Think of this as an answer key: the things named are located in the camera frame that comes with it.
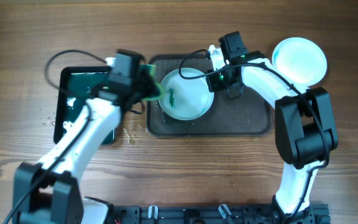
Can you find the white plate top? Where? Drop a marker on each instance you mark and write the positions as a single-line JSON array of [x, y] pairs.
[[300, 60]]

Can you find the green yellow sponge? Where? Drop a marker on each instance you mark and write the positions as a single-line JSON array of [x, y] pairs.
[[151, 89]]

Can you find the black serving tray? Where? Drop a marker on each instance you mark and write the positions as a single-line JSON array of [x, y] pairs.
[[247, 114]]

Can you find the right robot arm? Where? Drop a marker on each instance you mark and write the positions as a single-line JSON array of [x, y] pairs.
[[305, 131]]

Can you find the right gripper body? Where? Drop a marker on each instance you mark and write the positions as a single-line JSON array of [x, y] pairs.
[[233, 90]]

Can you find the black mounting rail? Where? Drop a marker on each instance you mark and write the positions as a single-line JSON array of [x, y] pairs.
[[197, 214]]

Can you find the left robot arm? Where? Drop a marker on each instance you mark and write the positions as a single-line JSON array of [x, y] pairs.
[[48, 191]]

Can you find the black water basin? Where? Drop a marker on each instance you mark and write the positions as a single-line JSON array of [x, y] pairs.
[[79, 81]]

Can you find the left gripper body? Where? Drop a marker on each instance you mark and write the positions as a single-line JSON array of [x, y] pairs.
[[148, 84]]

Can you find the white plate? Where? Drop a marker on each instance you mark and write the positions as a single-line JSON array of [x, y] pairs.
[[185, 99], [300, 60]]

